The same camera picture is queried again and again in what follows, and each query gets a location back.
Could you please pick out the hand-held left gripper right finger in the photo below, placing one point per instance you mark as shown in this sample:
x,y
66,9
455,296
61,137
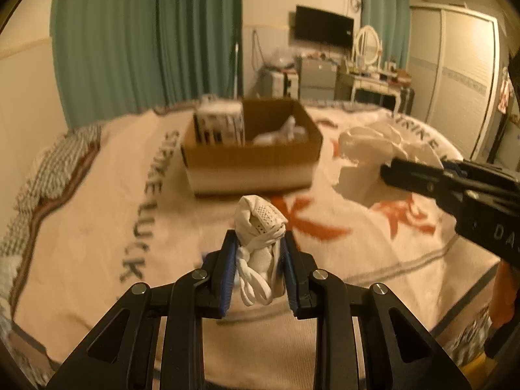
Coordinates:
x,y
291,268

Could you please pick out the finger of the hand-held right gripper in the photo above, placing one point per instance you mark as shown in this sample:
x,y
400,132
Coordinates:
x,y
414,178

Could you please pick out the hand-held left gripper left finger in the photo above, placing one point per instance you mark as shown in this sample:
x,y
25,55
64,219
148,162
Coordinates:
x,y
230,268

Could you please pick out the brown cardboard box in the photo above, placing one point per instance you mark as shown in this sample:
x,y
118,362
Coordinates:
x,y
252,166

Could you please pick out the person's right forearm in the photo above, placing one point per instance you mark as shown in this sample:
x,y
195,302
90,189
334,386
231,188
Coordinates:
x,y
503,292

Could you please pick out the white dressing table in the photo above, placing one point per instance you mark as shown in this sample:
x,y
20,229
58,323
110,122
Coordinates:
x,y
378,85

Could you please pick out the white sliding wardrobe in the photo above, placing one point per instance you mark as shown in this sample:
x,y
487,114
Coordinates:
x,y
459,73

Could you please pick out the hanging patterned cloth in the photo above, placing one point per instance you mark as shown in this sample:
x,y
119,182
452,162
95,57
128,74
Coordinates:
x,y
504,94

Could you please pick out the printed cream blanket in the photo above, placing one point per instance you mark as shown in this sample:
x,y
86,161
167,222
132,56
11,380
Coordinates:
x,y
122,219

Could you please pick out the white cloth in box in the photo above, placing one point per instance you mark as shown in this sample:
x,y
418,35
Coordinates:
x,y
280,132

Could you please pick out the grey mini fridge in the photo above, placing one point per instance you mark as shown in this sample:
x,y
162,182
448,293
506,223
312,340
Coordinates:
x,y
317,77

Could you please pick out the white oval vanity mirror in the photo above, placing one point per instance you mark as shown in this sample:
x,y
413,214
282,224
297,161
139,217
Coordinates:
x,y
367,44

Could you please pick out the white packet with black print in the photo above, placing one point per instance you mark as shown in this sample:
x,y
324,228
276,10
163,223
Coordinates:
x,y
219,124

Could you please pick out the narrow green curtain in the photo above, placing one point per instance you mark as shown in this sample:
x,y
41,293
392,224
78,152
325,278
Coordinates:
x,y
386,16

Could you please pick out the white cabinet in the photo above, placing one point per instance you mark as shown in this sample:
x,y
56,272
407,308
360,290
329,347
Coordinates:
x,y
278,83

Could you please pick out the white plastic bag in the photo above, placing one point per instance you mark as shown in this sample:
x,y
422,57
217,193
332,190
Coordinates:
x,y
283,57

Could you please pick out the checkered bed sheet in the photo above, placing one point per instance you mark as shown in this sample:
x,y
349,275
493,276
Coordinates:
x,y
44,178

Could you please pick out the wide green curtain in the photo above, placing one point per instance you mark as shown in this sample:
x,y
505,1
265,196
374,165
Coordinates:
x,y
134,36

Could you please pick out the black wall television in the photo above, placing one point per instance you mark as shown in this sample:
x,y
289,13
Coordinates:
x,y
323,26

